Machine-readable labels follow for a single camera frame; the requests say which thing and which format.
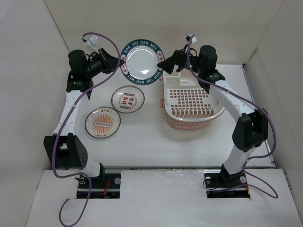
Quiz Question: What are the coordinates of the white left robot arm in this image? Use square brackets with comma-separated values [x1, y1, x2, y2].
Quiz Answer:
[43, 48, 124, 188]

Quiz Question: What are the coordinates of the red lettered white plate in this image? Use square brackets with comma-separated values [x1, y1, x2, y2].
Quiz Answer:
[111, 86, 145, 114]

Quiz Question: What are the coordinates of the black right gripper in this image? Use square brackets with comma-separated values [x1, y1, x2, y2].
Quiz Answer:
[157, 44, 204, 75]

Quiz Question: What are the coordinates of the white pink dish rack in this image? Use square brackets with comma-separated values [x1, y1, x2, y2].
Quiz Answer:
[161, 69, 225, 131]

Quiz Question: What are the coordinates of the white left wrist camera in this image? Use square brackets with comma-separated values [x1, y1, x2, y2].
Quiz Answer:
[82, 35, 98, 47]

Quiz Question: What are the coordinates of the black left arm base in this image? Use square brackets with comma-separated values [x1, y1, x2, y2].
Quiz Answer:
[75, 173, 121, 199]

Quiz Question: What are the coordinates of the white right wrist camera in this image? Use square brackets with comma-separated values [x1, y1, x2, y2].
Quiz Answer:
[185, 34, 197, 44]

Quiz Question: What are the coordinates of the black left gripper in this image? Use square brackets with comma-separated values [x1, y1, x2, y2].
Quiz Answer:
[85, 48, 125, 78]

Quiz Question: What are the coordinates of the green rimmed white plate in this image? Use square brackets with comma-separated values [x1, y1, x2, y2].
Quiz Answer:
[120, 39, 165, 86]

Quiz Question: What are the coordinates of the orange sunburst white plate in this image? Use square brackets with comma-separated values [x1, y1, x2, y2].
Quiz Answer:
[84, 106, 121, 139]

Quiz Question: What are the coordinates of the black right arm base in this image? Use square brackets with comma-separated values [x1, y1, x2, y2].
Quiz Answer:
[203, 172, 250, 199]

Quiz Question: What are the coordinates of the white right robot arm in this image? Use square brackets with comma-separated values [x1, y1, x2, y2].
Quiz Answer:
[157, 45, 269, 186]

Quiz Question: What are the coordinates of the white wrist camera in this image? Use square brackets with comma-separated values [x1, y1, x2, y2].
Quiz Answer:
[82, 35, 98, 47]
[185, 34, 197, 44]

